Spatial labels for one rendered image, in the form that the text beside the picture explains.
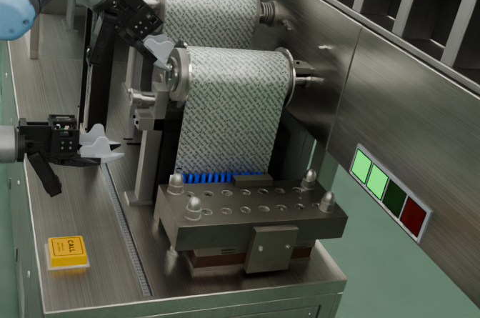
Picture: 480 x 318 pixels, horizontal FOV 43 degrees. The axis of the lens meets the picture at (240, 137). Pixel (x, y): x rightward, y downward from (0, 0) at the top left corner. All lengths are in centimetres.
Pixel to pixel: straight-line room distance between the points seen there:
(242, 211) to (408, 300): 180
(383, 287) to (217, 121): 183
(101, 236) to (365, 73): 67
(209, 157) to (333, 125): 29
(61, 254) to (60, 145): 22
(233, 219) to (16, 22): 57
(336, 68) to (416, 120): 29
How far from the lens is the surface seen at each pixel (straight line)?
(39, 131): 126
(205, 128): 135
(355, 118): 130
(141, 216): 146
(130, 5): 124
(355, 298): 289
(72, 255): 129
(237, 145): 140
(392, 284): 306
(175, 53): 134
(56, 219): 143
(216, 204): 131
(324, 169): 174
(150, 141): 142
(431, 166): 112
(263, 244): 130
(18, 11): 106
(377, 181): 123
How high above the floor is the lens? 173
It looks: 26 degrees down
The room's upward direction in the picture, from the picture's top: 12 degrees clockwise
